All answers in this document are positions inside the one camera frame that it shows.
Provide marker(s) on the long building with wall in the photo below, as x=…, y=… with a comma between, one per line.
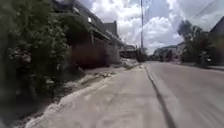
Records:
x=96, y=43

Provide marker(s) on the group of trees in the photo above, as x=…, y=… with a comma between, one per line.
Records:
x=196, y=46

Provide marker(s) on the tall utility pole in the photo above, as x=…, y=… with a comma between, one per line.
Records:
x=142, y=30

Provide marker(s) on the dirt and rubble verge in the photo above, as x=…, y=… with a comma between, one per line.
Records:
x=83, y=80

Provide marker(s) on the large green bush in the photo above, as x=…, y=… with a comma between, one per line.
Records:
x=33, y=50

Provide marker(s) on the distant buildings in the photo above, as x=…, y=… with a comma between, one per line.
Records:
x=165, y=53

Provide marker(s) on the grey concrete road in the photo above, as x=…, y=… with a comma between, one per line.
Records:
x=133, y=96

